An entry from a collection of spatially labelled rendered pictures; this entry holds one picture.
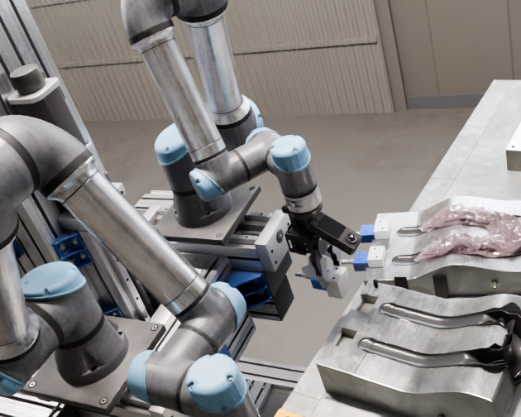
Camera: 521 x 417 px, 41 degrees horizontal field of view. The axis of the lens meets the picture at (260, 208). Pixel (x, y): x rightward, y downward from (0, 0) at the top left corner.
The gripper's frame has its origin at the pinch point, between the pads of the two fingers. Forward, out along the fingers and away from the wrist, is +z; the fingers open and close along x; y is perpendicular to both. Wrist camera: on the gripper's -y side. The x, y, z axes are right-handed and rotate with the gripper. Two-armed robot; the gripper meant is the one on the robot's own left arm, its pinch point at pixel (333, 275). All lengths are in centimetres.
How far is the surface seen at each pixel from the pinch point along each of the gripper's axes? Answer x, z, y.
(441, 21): -232, 44, 64
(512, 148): -67, 8, -20
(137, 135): -182, 96, 266
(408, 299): -3.3, 6.4, -15.8
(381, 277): -11.3, 9.6, -5.1
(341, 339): 10.4, 8.5, -5.0
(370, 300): -1.9, 7.9, -6.9
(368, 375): 18.9, 6.4, -16.0
